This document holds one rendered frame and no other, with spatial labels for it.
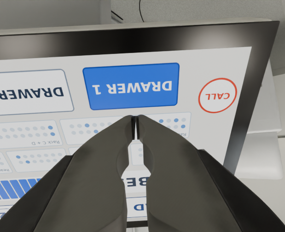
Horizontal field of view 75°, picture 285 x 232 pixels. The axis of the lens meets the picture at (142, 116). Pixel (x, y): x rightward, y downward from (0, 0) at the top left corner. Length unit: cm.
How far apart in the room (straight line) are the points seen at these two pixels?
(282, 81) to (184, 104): 338
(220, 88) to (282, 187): 335
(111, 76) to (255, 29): 14
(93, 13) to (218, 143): 26
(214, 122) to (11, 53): 22
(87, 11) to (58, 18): 5
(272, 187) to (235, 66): 337
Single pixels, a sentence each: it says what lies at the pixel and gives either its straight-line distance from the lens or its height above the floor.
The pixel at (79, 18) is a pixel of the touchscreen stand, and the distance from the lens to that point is 33.
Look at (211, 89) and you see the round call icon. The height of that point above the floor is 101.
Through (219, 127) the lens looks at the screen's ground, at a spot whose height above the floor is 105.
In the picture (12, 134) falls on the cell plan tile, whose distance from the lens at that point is 26.
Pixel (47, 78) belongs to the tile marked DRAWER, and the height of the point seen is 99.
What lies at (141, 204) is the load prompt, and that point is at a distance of 32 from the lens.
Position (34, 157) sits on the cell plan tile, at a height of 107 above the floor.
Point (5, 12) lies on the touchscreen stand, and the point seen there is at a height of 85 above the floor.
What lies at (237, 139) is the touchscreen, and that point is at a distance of 26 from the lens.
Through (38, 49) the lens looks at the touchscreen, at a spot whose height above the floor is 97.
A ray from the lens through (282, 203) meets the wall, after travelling 359.
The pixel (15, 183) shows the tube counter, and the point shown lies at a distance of 32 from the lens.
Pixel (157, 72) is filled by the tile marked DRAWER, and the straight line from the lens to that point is 19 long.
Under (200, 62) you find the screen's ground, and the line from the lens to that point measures 19.
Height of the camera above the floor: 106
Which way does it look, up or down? 9 degrees down
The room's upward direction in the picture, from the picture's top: 177 degrees clockwise
